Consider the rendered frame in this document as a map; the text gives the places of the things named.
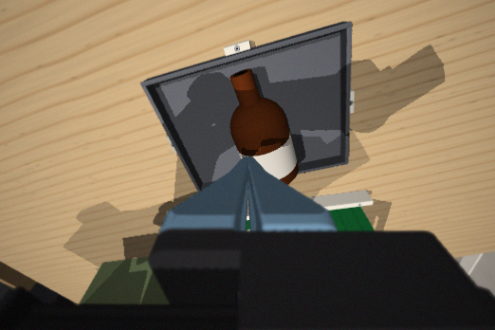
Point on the green plastic crate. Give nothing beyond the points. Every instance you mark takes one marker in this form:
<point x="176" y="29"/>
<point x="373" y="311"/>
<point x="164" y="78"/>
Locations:
<point x="351" y="219"/>

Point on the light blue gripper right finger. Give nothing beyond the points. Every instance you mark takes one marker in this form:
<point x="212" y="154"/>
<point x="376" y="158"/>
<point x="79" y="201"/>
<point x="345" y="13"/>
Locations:
<point x="275" y="206"/>

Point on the brown bottle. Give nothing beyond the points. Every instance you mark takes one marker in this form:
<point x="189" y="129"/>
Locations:
<point x="259" y="128"/>

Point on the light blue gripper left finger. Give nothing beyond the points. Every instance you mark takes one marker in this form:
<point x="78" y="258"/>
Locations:
<point x="221" y="205"/>

